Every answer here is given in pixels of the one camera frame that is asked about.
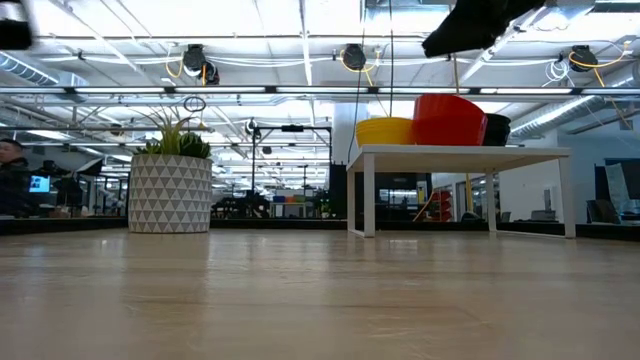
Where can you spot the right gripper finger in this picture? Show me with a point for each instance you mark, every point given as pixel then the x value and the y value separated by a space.
pixel 450 27
pixel 465 42

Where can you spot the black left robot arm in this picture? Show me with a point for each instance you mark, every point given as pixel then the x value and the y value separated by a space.
pixel 15 35

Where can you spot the white low stand table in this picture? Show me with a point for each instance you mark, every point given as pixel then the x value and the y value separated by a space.
pixel 450 159

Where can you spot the red cart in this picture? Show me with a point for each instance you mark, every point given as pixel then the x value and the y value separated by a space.
pixel 442 205

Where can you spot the black box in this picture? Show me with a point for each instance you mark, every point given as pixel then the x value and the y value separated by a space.
pixel 337 180

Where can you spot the row of coloured bins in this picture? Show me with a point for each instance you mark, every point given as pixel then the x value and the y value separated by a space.
pixel 289 199

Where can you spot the green succulent plant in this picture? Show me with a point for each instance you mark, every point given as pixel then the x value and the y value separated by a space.
pixel 192 146

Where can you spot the grey white triangle-pattern plant pot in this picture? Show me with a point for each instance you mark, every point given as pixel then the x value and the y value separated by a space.
pixel 170 195

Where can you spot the computer monitor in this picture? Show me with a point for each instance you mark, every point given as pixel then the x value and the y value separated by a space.
pixel 39 184

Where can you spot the person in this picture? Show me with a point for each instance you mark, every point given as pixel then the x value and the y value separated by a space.
pixel 12 175

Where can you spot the silver ventilation duct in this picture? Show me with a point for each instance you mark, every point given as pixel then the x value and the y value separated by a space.
pixel 25 70
pixel 550 117

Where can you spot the black metal frame rig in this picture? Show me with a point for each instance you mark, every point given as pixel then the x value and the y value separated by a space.
pixel 292 128

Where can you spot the black table frame rail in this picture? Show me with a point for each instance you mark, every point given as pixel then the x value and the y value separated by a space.
pixel 280 225

